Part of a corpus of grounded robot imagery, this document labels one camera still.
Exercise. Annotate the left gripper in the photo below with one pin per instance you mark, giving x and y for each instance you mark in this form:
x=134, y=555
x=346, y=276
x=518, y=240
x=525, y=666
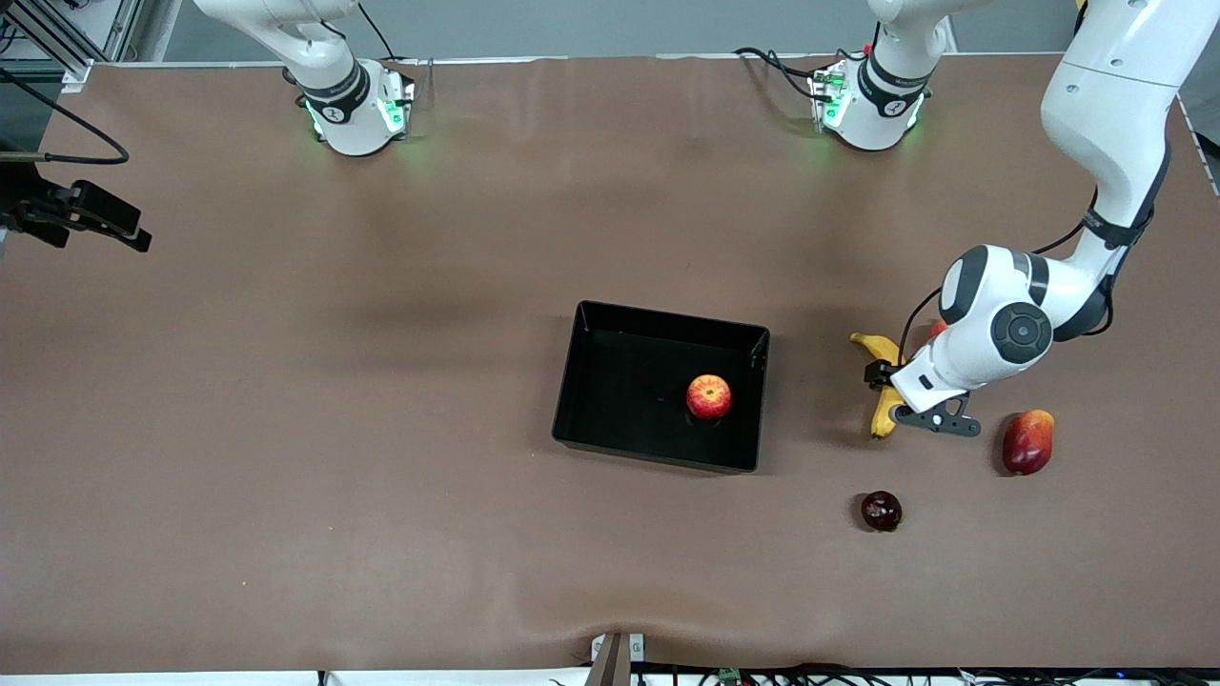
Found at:
x=882, y=373

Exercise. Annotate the yellow banana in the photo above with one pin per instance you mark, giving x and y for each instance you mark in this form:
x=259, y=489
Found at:
x=882, y=419

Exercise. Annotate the red yellow apple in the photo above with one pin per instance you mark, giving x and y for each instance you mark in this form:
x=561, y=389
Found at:
x=709, y=395

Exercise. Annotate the black plastic box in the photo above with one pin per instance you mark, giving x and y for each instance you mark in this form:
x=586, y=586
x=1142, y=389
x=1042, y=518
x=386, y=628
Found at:
x=620, y=400

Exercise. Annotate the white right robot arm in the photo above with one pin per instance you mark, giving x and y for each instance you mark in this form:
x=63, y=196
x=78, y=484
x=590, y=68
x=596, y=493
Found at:
x=357, y=133

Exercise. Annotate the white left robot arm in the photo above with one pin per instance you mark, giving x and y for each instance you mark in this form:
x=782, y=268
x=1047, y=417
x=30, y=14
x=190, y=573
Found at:
x=1106, y=114

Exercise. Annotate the red pomegranate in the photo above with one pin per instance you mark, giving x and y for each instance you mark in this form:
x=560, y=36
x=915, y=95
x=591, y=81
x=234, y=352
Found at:
x=938, y=331

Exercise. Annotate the dark purple mangosteen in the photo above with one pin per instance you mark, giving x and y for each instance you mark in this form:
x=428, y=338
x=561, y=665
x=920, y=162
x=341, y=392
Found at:
x=882, y=512

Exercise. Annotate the red yellow mango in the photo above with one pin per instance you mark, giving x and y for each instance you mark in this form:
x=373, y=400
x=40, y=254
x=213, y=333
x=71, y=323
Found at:
x=1027, y=443

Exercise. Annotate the small green circuit board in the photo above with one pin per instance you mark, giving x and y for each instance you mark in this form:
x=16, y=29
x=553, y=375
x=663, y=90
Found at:
x=729, y=676

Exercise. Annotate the brown table cover sheet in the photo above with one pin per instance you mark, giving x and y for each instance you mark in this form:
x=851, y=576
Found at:
x=381, y=429

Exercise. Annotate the aluminium frame profile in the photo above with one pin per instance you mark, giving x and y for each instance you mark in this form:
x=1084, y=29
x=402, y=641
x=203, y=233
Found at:
x=57, y=33

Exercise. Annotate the metal bracket with brown post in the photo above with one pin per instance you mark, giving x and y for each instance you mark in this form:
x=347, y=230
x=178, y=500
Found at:
x=618, y=662

